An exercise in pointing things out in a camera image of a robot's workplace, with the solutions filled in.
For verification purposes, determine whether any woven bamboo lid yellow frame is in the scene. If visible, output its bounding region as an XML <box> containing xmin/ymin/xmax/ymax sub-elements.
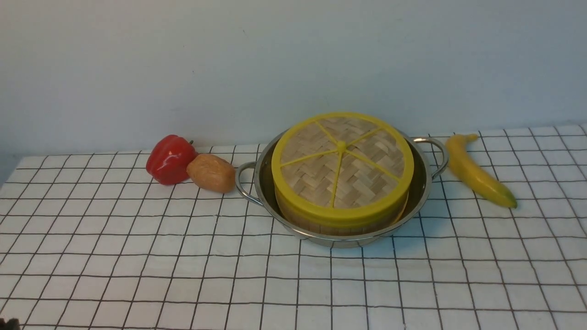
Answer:
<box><xmin>271</xmin><ymin>111</ymin><xmax>415</xmax><ymax>221</ymax></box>

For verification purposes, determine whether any bamboo steamer basket yellow rim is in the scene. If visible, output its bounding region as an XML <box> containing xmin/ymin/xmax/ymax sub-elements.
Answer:
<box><xmin>275</xmin><ymin>192</ymin><xmax>410</xmax><ymax>236</ymax></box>

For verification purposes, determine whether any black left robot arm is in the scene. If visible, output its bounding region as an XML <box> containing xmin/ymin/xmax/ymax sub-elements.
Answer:
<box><xmin>0</xmin><ymin>318</ymin><xmax>21</xmax><ymax>330</ymax></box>

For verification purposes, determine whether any brown potato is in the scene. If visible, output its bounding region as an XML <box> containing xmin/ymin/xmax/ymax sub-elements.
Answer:
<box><xmin>186</xmin><ymin>153</ymin><xmax>236</xmax><ymax>194</ymax></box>

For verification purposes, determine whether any red bell pepper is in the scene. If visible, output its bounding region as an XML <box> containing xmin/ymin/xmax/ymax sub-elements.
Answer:
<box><xmin>145</xmin><ymin>134</ymin><xmax>199</xmax><ymax>185</ymax></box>

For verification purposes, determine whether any yellow banana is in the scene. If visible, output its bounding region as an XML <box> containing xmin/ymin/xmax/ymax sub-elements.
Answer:
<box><xmin>445</xmin><ymin>134</ymin><xmax>518</xmax><ymax>209</ymax></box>

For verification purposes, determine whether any checkered white tablecloth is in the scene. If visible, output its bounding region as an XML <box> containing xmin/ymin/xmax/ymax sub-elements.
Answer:
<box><xmin>0</xmin><ymin>125</ymin><xmax>586</xmax><ymax>330</ymax></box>

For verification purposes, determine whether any stainless steel two-handled pot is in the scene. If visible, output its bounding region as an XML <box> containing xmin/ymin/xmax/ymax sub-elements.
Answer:
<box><xmin>235</xmin><ymin>133</ymin><xmax>449</xmax><ymax>248</ymax></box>

